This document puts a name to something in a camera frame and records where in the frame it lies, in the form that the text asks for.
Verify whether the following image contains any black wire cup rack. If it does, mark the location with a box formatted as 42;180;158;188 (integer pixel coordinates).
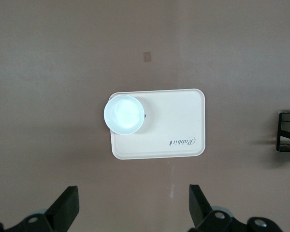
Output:
275;110;290;153

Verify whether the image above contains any white bowl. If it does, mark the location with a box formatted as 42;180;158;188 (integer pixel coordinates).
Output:
103;94;145;135

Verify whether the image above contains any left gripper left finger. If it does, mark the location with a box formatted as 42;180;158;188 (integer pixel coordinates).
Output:
4;185;79;232

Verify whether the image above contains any cream plastic tray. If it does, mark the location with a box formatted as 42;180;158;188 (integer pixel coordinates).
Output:
108;88;206;160

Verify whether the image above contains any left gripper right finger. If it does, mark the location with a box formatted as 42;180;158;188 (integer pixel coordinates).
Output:
188;184;233;232

